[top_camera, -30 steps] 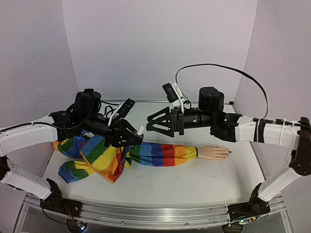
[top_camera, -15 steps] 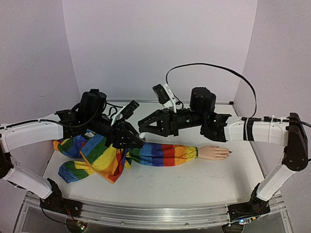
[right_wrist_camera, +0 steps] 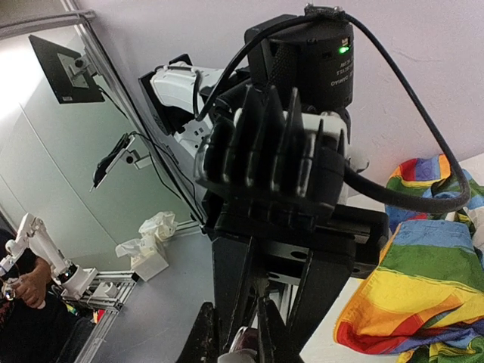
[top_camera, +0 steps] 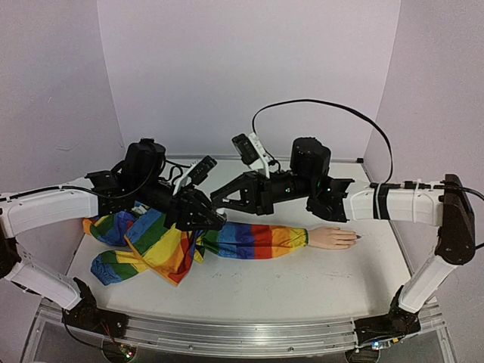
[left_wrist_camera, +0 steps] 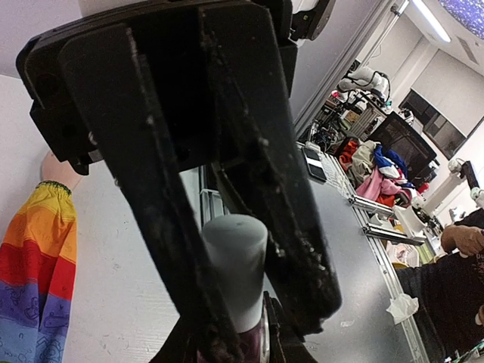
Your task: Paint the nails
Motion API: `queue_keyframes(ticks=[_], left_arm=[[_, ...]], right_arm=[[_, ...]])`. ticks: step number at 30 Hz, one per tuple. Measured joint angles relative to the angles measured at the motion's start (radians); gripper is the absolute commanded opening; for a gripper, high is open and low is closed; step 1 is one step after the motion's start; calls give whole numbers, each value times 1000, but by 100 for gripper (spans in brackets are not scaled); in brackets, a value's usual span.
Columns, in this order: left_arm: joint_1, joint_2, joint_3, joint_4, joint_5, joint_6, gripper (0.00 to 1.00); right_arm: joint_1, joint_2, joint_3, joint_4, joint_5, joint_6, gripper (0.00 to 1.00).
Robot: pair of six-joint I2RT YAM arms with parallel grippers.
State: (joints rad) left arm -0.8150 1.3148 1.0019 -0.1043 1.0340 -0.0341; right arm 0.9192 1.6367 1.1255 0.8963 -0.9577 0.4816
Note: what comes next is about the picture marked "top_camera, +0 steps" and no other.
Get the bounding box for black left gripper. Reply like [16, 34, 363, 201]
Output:
[136, 176, 227, 232]

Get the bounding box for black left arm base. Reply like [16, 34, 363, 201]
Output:
[63, 278, 129, 338]

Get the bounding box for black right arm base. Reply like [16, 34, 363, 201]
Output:
[354, 287, 421, 346]

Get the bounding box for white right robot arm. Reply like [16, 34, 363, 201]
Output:
[211, 134, 479, 313]

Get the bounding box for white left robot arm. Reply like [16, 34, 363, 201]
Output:
[1, 138, 225, 330]

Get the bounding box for rainbow striped jacket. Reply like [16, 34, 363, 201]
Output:
[83, 203, 309, 286]

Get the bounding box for mannequin hand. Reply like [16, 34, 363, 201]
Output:
[308, 227, 359, 250]

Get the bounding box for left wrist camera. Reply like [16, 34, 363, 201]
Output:
[173, 156, 217, 195]

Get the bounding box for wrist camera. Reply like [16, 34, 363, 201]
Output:
[173, 156, 217, 195]
[231, 132, 275, 179]

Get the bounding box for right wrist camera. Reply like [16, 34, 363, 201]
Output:
[231, 132, 275, 179]

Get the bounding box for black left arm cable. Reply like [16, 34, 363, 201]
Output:
[60, 185, 101, 200]

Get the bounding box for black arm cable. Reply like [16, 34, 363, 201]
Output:
[251, 98, 395, 185]
[60, 185, 101, 200]

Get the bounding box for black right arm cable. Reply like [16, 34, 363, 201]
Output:
[251, 98, 395, 185]

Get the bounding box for aluminium front rail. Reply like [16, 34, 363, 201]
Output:
[36, 306, 443, 351]

